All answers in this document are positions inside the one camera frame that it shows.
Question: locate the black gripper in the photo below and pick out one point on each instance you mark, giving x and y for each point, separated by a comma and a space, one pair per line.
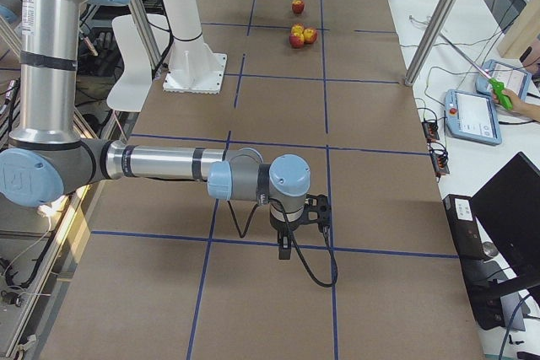
283, 227

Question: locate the lone red yellow apple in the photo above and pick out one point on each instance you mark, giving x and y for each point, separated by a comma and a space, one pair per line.
298, 6

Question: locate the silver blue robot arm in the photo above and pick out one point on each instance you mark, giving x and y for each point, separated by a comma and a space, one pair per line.
47, 159

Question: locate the person hand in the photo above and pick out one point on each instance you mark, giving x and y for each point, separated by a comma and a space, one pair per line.
508, 97

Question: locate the lower orange black adapter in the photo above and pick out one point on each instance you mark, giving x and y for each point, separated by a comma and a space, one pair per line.
439, 158

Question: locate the orange black adapter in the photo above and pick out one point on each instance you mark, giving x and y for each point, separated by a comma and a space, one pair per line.
430, 124
439, 158

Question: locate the upper orange black adapter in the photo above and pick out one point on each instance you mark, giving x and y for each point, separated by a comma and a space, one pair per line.
430, 124

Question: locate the front red yellow apple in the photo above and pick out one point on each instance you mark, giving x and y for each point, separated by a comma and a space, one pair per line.
296, 40

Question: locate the right red yellow apple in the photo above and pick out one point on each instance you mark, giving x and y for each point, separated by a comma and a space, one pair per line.
310, 35

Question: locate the back red yellow apple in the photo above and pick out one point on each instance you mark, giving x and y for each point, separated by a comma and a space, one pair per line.
297, 28

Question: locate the white chair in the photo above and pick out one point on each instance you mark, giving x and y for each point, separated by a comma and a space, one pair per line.
133, 86

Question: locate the black desktop computer box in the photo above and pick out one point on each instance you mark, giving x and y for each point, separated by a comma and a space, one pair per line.
492, 295

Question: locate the near blue teach pendant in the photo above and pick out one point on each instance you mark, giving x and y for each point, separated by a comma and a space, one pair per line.
472, 117

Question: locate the blue teach pendant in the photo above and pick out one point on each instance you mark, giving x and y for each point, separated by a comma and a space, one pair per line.
472, 117
517, 79

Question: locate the black monitor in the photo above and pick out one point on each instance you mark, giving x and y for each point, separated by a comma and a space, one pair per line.
507, 207

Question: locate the far blue teach pendant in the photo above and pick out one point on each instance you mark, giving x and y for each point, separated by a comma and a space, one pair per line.
517, 79

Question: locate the wooden board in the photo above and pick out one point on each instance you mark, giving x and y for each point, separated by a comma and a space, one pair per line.
522, 33

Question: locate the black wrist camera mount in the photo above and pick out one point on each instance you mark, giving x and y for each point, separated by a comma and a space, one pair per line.
317, 209

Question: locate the white camera stand pillar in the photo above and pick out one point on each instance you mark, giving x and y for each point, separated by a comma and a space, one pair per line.
193, 67

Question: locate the aluminium frame post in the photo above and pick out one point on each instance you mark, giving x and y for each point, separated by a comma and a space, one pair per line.
426, 44

